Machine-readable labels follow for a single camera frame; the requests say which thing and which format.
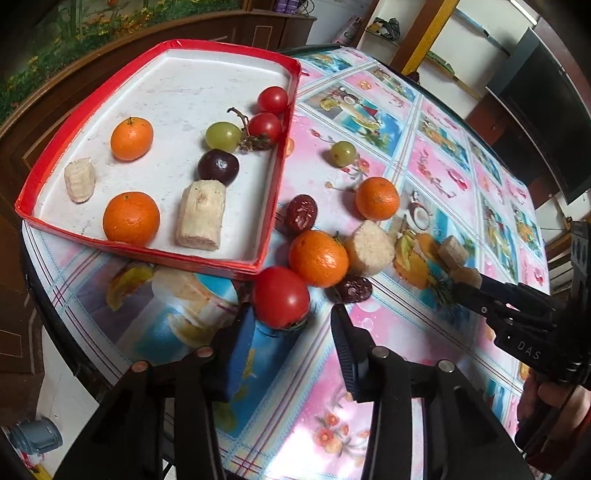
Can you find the small banana chunk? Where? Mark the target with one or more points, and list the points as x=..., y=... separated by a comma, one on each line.
x=453, y=253

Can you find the red date lower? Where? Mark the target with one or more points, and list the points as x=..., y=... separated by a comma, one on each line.
x=352, y=289

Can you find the small red cherry tomato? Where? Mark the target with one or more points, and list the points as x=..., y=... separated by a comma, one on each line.
x=265, y=125

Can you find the small orange tangerine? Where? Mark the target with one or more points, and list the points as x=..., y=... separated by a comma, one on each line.
x=131, y=218

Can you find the colourful fruit print tablecloth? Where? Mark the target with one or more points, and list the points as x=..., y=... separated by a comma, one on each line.
x=395, y=175

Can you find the purple bottle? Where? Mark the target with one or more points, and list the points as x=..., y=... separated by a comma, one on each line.
x=281, y=6
x=292, y=6

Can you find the person right hand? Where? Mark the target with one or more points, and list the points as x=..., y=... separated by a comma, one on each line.
x=565, y=414

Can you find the green grape on table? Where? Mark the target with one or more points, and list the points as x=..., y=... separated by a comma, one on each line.
x=343, y=154

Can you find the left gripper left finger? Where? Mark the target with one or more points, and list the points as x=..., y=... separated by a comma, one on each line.
x=124, y=437

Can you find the floral landscape glass panel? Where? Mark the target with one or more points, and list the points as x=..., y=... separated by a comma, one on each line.
x=72, y=29

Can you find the dark purple plum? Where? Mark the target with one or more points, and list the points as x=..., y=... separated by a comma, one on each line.
x=218, y=165

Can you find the red rimmed white tray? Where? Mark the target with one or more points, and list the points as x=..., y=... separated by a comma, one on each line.
x=181, y=87

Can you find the grey container on floor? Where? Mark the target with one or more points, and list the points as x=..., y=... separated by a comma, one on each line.
x=35, y=437

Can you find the dark television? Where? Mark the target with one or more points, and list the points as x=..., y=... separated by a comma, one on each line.
x=533, y=86

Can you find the red date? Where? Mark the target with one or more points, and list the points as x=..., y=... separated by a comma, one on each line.
x=301, y=214
x=352, y=289

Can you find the green grape with stem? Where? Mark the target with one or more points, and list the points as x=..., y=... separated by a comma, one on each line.
x=228, y=137

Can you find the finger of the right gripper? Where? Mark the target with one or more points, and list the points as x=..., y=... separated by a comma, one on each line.
x=518, y=295
x=480, y=303

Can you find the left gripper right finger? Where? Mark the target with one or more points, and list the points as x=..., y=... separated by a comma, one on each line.
x=463, y=439

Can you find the red date upper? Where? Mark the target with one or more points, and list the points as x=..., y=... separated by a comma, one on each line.
x=301, y=214

